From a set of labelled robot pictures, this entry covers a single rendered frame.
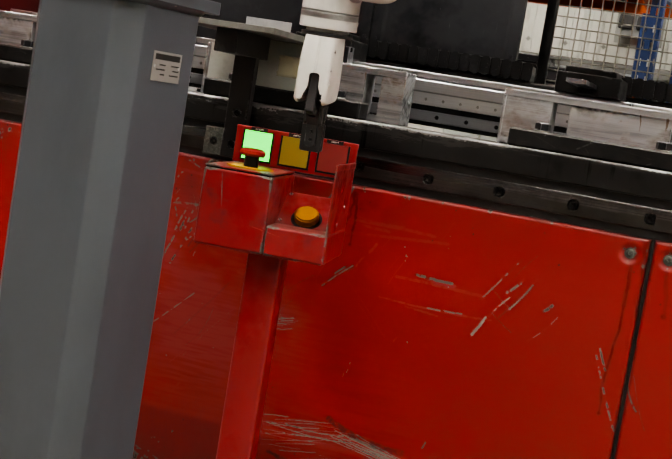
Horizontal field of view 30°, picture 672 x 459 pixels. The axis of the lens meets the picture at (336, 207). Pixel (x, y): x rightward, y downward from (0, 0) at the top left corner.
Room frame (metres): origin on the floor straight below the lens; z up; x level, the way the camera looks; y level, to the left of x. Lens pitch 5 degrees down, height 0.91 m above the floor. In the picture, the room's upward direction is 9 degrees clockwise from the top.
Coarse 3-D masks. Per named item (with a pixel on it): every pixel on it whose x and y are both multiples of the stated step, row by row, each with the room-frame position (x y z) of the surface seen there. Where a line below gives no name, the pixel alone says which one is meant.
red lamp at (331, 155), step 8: (328, 144) 1.98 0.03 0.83; (320, 152) 1.98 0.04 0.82; (328, 152) 1.98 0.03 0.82; (336, 152) 1.98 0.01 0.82; (344, 152) 1.97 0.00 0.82; (320, 160) 1.98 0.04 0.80; (328, 160) 1.98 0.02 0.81; (336, 160) 1.97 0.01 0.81; (344, 160) 1.97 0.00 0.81; (320, 168) 1.98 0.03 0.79; (328, 168) 1.98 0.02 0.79
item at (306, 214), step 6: (300, 210) 1.90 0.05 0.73; (306, 210) 1.90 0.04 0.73; (312, 210) 1.90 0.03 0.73; (294, 216) 1.89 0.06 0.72; (300, 216) 1.89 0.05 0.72; (306, 216) 1.89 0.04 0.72; (312, 216) 1.89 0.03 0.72; (318, 216) 1.89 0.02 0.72; (300, 222) 1.88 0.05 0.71; (306, 222) 1.88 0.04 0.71; (312, 222) 1.88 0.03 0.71
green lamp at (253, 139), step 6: (246, 132) 2.00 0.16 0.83; (252, 132) 2.00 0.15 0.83; (258, 132) 2.00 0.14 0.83; (246, 138) 2.00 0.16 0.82; (252, 138) 2.00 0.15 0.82; (258, 138) 2.00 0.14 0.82; (264, 138) 1.99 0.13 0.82; (270, 138) 1.99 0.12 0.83; (246, 144) 2.00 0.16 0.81; (252, 144) 2.00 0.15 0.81; (258, 144) 2.00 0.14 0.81; (264, 144) 1.99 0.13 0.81; (270, 144) 1.99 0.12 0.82; (264, 150) 1.99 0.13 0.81
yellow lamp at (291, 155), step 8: (288, 144) 1.99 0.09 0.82; (296, 144) 1.99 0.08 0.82; (280, 152) 1.99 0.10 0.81; (288, 152) 1.99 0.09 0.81; (296, 152) 1.99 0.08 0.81; (304, 152) 1.98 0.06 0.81; (280, 160) 1.99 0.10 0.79; (288, 160) 1.99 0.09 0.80; (296, 160) 1.99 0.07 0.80; (304, 160) 1.98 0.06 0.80
